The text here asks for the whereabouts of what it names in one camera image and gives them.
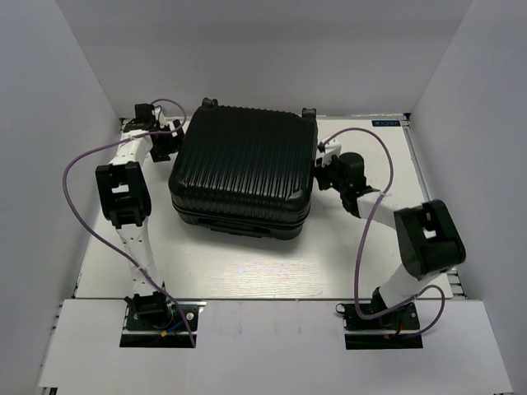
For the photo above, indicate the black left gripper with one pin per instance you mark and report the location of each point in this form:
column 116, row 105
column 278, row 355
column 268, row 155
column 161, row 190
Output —
column 163, row 155

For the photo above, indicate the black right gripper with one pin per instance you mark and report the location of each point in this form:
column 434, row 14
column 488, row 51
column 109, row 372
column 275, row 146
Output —
column 320, row 170

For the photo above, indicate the black suitcase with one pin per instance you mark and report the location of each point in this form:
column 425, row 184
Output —
column 246, row 171

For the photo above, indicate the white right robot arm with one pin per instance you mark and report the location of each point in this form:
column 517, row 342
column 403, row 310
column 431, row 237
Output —
column 429, row 242

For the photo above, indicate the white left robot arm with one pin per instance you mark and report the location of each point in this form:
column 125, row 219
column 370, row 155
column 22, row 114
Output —
column 126, row 203

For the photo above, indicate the blue label sticker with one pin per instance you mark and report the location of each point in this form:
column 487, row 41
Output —
column 385, row 123

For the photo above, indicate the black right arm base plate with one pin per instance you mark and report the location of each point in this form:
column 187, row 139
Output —
column 395, row 331

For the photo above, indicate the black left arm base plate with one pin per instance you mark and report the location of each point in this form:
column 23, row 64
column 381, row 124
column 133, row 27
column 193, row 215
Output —
column 170, row 333

